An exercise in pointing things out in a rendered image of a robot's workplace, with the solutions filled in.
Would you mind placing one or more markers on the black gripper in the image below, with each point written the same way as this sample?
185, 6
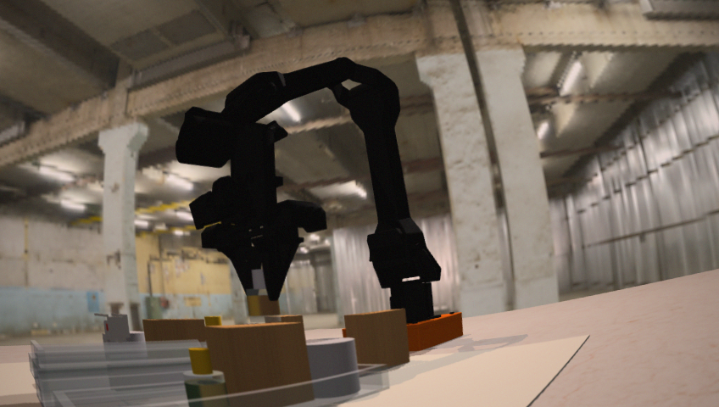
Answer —
275, 249

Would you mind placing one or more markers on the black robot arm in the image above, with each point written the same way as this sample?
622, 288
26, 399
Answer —
397, 248

